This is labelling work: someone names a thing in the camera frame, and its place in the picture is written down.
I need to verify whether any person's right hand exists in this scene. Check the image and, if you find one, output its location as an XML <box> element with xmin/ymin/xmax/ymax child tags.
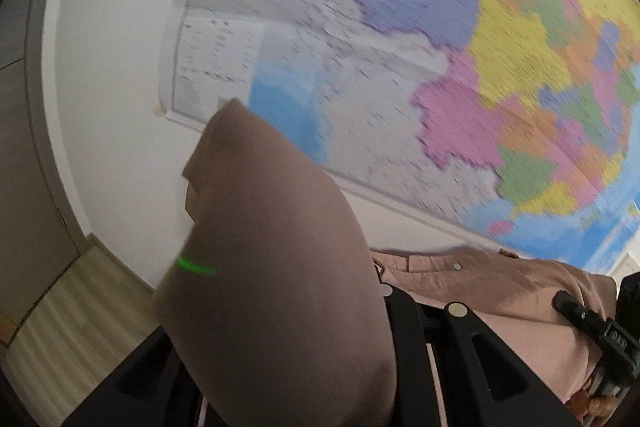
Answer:
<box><xmin>572</xmin><ymin>389</ymin><xmax>618</xmax><ymax>427</ymax></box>

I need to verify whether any pink jacket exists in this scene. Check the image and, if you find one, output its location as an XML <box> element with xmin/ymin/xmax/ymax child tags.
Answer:
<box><xmin>152</xmin><ymin>98</ymin><xmax>618</xmax><ymax>427</ymax></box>

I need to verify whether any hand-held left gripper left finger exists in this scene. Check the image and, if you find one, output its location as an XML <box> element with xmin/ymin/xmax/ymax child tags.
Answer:
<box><xmin>62</xmin><ymin>327</ymin><xmax>207</xmax><ymax>427</ymax></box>

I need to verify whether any grey door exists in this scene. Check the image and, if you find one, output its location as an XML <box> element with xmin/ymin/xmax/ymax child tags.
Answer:
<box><xmin>0</xmin><ymin>0</ymin><xmax>86</xmax><ymax>323</ymax></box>

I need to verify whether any colourful wall map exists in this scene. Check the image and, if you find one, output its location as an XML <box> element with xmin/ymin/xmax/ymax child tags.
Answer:
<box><xmin>157</xmin><ymin>0</ymin><xmax>640</xmax><ymax>270</ymax></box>

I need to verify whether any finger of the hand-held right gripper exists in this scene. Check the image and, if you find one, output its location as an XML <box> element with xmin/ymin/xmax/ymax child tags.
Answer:
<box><xmin>552</xmin><ymin>291</ymin><xmax>626</xmax><ymax>358</ymax></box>

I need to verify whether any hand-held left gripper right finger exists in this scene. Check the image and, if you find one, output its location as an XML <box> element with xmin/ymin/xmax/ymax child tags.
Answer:
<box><xmin>380</xmin><ymin>284</ymin><xmax>583</xmax><ymax>427</ymax></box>

